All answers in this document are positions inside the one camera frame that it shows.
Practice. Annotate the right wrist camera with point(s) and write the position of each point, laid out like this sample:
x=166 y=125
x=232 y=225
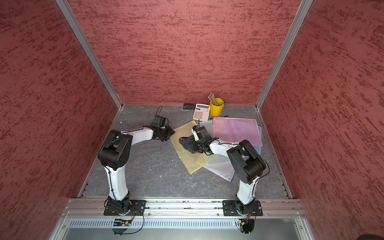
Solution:
x=196 y=133

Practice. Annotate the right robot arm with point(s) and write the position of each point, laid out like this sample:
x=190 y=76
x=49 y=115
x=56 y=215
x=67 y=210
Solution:
x=247 y=163

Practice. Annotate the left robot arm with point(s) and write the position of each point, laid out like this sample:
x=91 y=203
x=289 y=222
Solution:
x=114 y=155

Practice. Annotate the aluminium front rail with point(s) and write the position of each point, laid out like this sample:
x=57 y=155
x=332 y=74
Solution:
x=183 y=208

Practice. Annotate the pink calculator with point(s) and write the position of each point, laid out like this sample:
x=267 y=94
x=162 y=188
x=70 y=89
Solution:
x=202 y=112

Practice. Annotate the clear white mesh document bag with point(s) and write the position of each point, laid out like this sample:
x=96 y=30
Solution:
x=218 y=165

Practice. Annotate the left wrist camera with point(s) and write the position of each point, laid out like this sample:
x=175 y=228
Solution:
x=158 y=122

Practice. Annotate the green mesh document bag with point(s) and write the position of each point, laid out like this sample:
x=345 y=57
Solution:
x=209 y=127

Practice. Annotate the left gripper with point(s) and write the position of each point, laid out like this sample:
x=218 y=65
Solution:
x=171 y=132

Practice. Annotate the blue mesh document bag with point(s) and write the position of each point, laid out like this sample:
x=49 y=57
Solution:
x=259 y=146

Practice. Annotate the left circuit board with cables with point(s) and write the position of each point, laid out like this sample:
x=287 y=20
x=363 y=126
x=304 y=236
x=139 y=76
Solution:
x=123 y=223

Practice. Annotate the pink mesh document bag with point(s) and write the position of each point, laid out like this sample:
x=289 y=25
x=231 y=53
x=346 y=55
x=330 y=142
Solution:
x=235 y=130

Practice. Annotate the black stapler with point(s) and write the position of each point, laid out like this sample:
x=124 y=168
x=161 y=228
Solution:
x=189 y=106

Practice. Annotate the perforated metal strip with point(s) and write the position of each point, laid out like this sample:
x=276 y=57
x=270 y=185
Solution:
x=155 y=224

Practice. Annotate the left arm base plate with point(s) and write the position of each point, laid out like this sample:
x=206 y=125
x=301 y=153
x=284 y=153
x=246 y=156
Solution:
x=127 y=208

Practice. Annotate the yellow mug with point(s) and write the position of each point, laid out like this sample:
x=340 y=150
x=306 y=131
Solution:
x=216 y=110

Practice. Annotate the dark grey cloth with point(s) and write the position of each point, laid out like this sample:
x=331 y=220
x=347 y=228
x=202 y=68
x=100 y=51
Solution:
x=190 y=144

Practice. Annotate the pencils in mug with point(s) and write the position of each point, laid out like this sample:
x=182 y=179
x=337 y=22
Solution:
x=213 y=100

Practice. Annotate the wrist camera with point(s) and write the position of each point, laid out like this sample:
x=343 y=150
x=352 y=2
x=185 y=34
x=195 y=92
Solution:
x=196 y=133
x=158 y=122

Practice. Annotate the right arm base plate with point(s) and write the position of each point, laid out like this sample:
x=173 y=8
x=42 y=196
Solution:
x=237 y=208

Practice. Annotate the right black connector box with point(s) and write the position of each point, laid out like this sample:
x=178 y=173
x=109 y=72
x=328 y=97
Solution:
x=247 y=224

